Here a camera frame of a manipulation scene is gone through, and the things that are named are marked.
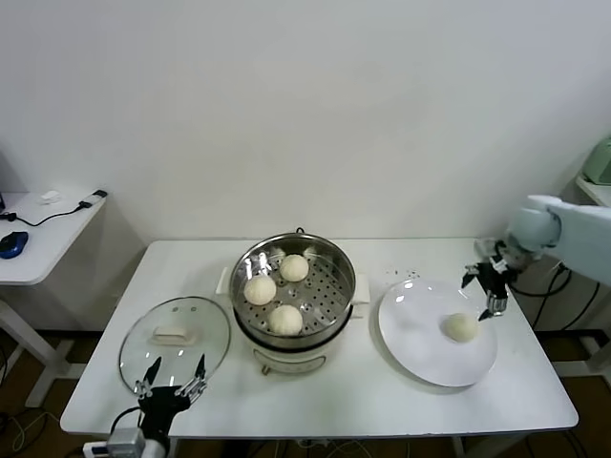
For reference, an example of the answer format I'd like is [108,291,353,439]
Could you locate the dark monitor edge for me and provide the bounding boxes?
[0,147,9,214]

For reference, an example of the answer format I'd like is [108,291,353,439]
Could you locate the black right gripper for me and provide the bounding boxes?
[460,257,519,321]

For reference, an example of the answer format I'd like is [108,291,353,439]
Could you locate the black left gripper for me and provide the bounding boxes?
[134,354,208,430]

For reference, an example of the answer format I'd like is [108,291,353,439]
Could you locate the white steamed baozi bun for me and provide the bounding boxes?
[243,276,278,306]
[279,254,310,282]
[438,312,479,344]
[266,304,305,337]

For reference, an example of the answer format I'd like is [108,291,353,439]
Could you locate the black cable adapter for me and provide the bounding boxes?
[78,189,109,210]

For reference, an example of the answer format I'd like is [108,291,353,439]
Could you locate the round glass pot lid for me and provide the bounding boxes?
[118,295,233,390]

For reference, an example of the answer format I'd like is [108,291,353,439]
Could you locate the mint green appliance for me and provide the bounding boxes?
[582,137,611,187]

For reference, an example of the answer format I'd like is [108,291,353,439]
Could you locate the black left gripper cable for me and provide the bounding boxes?
[110,405,143,438]

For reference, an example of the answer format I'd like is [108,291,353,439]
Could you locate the black desk cable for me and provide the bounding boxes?
[0,202,95,228]

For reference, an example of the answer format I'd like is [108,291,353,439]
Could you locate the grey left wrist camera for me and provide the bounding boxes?
[83,427,147,457]

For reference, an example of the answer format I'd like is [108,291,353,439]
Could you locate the white shelf table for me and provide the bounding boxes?
[575,175,611,378]

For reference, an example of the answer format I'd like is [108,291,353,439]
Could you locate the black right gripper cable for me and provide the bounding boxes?
[510,266,572,298]

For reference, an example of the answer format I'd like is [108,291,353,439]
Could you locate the cream electric cooker base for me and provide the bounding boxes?
[217,266,372,378]

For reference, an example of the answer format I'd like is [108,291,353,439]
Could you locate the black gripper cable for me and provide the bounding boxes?
[510,266,572,298]
[110,405,143,438]

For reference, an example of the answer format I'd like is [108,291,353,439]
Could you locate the white side desk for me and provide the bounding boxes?
[0,190,110,409]

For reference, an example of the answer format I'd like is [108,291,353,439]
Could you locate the black power adapter cable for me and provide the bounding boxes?
[530,266,602,333]

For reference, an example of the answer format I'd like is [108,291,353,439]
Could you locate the round white plate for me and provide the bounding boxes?
[378,279,499,387]

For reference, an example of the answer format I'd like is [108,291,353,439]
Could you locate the stainless steel perforated steamer pot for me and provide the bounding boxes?
[230,232,358,341]

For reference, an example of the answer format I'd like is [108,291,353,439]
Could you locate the blue computer mouse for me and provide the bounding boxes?
[0,230,30,260]

